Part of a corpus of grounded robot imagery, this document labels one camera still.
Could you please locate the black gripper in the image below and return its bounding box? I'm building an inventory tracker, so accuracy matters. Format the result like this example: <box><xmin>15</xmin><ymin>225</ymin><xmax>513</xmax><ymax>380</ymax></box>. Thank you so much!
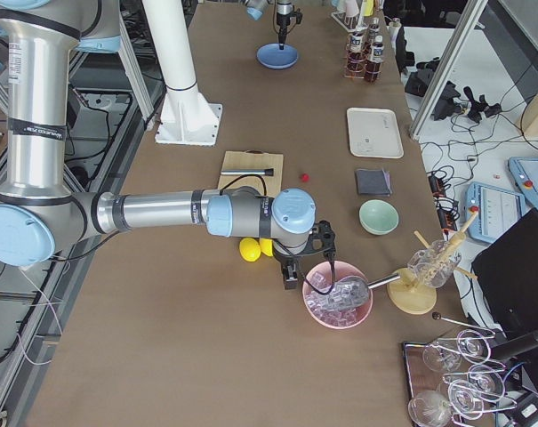
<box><xmin>272</xmin><ymin>220</ymin><xmax>336</xmax><ymax>290</ymax></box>
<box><xmin>275</xmin><ymin>0</ymin><xmax>303</xmax><ymax>49</ymax></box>

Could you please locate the blue plate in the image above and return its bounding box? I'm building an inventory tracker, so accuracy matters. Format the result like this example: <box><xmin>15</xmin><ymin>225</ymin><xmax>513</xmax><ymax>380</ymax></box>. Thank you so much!
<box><xmin>256</xmin><ymin>44</ymin><xmax>299</xmax><ymax>69</ymax></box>

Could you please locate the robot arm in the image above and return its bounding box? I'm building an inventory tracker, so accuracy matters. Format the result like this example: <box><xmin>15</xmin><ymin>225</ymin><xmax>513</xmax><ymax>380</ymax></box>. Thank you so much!
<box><xmin>0</xmin><ymin>1</ymin><xmax>335</xmax><ymax>289</ymax></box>
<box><xmin>243</xmin><ymin>0</ymin><xmax>303</xmax><ymax>50</ymax></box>

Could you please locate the yellow lemon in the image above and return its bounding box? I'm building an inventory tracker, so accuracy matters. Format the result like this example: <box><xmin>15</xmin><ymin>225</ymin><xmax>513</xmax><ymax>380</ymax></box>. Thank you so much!
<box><xmin>259</xmin><ymin>238</ymin><xmax>274</xmax><ymax>257</ymax></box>
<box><xmin>238</xmin><ymin>238</ymin><xmax>261</xmax><ymax>262</ymax></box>

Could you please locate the green bowl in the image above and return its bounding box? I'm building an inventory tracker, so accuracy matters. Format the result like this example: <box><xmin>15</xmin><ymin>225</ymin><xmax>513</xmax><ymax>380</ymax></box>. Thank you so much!
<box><xmin>358</xmin><ymin>199</ymin><xmax>399</xmax><ymax>236</ymax></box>

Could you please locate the metal ice scoop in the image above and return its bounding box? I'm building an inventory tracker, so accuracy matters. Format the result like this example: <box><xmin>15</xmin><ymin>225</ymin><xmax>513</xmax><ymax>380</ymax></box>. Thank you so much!
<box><xmin>322</xmin><ymin>273</ymin><xmax>400</xmax><ymax>310</ymax></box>

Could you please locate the ice cubes pile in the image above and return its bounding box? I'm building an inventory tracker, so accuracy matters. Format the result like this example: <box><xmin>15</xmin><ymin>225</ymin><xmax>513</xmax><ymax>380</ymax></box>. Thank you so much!
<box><xmin>304</xmin><ymin>271</ymin><xmax>370</xmax><ymax>326</ymax></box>

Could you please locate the pink bowl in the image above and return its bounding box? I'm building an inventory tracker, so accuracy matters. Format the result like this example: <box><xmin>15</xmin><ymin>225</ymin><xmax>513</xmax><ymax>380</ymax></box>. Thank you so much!
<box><xmin>301</xmin><ymin>261</ymin><xmax>375</xmax><ymax>330</ymax></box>

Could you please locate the wooden cutting board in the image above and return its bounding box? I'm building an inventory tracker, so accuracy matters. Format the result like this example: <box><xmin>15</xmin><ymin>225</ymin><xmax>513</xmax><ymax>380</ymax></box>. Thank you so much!
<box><xmin>217</xmin><ymin>151</ymin><xmax>284</xmax><ymax>197</ymax></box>

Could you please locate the grey folded cloth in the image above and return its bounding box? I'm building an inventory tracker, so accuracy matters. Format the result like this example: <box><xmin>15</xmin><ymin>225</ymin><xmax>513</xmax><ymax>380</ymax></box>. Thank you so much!
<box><xmin>355</xmin><ymin>169</ymin><xmax>392</xmax><ymax>197</ymax></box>

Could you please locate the dark drink bottle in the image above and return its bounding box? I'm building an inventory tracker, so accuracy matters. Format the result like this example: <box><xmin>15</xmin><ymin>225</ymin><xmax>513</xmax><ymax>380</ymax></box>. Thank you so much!
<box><xmin>364</xmin><ymin>36</ymin><xmax>384</xmax><ymax>83</ymax></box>
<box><xmin>345</xmin><ymin>25</ymin><xmax>368</xmax><ymax>78</ymax></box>
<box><xmin>367</xmin><ymin>17</ymin><xmax>380</xmax><ymax>44</ymax></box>

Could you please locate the steel muddler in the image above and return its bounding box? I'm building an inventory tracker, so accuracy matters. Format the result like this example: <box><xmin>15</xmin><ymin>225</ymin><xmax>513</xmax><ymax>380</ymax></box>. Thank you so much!
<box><xmin>221</xmin><ymin>168</ymin><xmax>275</xmax><ymax>176</ymax></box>

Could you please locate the wooden cup stand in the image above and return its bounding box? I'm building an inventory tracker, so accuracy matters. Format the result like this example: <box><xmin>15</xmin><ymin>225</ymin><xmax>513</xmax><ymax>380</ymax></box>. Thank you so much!
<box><xmin>387</xmin><ymin>212</ymin><xmax>478</xmax><ymax>315</ymax></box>

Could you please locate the glass mug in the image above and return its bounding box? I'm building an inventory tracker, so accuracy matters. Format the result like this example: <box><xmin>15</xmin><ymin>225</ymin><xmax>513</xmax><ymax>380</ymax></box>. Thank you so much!
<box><xmin>407</xmin><ymin>240</ymin><xmax>462</xmax><ymax>288</ymax></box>

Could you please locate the cream rabbit tray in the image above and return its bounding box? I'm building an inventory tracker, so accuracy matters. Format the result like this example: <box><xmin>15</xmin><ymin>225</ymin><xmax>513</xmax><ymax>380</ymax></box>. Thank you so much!
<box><xmin>347</xmin><ymin>107</ymin><xmax>404</xmax><ymax>159</ymax></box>

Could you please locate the blue teach pendant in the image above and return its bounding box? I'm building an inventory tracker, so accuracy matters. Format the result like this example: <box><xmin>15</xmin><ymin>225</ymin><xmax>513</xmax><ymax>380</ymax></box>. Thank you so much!
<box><xmin>464</xmin><ymin>181</ymin><xmax>526</xmax><ymax>244</ymax></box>
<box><xmin>508</xmin><ymin>157</ymin><xmax>538</xmax><ymax>209</ymax></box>

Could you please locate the black tray with glass rack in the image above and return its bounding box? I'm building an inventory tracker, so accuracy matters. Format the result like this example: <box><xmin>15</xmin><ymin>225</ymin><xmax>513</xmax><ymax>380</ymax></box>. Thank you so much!
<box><xmin>401</xmin><ymin>328</ymin><xmax>538</xmax><ymax>426</ymax></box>

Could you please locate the wine glass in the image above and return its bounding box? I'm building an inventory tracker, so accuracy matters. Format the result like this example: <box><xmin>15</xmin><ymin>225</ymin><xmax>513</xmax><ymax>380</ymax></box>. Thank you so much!
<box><xmin>407</xmin><ymin>391</ymin><xmax>453</xmax><ymax>427</ymax></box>

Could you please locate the copper wire bottle rack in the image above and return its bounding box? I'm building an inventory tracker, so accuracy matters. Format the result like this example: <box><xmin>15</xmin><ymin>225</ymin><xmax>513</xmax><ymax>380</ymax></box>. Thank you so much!
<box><xmin>330</xmin><ymin>11</ymin><xmax>384</xmax><ymax>85</ymax></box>

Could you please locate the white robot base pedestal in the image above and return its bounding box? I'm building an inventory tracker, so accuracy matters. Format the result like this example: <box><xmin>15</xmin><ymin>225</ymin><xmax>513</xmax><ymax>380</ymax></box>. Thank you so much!
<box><xmin>143</xmin><ymin>0</ymin><xmax>222</xmax><ymax>147</ymax></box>

